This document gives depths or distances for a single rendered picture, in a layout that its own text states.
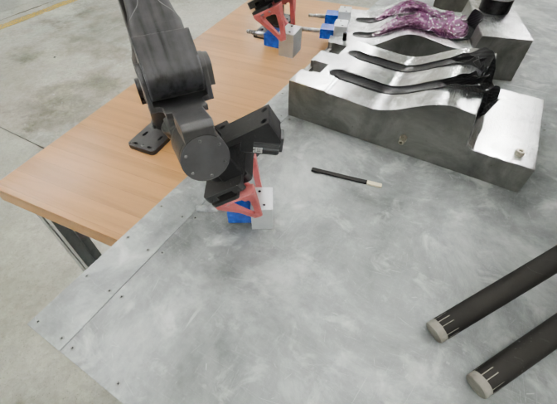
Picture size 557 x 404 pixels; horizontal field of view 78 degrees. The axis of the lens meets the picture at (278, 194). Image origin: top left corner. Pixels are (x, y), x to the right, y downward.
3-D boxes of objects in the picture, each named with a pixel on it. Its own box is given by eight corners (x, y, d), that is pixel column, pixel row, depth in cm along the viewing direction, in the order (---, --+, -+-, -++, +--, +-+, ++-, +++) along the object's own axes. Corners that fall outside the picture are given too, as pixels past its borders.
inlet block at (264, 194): (196, 230, 59) (191, 210, 55) (201, 207, 62) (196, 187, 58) (273, 229, 59) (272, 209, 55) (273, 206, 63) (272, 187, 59)
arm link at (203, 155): (248, 167, 42) (230, 66, 35) (178, 190, 39) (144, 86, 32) (220, 133, 50) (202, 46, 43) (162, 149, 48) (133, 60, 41)
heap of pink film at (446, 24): (371, 39, 96) (377, 9, 90) (374, 15, 108) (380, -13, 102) (469, 49, 92) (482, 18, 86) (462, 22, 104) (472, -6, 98)
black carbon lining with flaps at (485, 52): (324, 83, 78) (329, 41, 71) (351, 55, 87) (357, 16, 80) (487, 131, 66) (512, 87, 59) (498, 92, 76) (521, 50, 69)
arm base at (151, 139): (199, 76, 79) (173, 70, 81) (142, 124, 66) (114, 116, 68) (205, 106, 85) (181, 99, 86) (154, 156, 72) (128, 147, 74)
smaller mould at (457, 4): (432, 7, 127) (438, -13, 122) (441, -5, 136) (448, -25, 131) (490, 18, 120) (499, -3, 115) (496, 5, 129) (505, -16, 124)
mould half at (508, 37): (326, 60, 100) (330, 21, 92) (336, 25, 117) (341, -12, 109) (510, 81, 92) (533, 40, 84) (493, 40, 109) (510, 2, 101)
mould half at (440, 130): (288, 114, 82) (288, 60, 72) (332, 68, 97) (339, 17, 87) (517, 192, 65) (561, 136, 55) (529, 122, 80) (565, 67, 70)
